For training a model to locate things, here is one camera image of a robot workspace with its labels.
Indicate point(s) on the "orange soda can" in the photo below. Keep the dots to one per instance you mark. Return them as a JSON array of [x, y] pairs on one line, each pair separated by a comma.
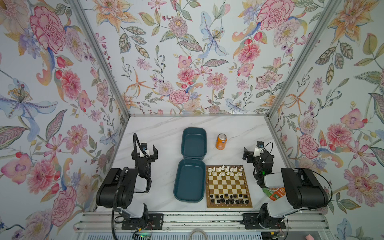
[[221, 141]]

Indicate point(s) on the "aluminium mounting rail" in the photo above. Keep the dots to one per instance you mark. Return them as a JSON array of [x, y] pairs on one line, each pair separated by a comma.
[[235, 222]]

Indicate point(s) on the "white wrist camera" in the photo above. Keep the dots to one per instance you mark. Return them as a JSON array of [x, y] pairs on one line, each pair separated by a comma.
[[258, 147], [144, 149]]

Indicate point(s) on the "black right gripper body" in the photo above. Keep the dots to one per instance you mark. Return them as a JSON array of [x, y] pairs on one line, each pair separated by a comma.
[[256, 161]]

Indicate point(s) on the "green snack packet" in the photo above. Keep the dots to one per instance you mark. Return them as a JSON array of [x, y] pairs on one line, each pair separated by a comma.
[[274, 193]]

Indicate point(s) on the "teal plastic tray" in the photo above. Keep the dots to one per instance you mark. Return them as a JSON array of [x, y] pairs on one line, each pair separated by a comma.
[[190, 181], [194, 143]]

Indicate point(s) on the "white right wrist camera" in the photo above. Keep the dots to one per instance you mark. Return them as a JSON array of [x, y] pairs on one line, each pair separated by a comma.
[[258, 147]]

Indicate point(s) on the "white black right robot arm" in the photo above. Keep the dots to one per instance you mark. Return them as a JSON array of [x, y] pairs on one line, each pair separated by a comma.
[[303, 191]]

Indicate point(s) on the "wooden chess board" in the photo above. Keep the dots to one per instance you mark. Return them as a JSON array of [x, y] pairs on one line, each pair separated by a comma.
[[227, 187]]

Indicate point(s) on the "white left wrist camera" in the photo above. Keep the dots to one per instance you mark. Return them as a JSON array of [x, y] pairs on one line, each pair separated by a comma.
[[144, 149]]

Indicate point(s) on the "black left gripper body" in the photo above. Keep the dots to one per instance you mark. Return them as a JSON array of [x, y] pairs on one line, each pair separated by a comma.
[[151, 159]]

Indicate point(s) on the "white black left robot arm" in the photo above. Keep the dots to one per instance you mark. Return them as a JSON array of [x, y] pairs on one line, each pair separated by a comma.
[[119, 186]]

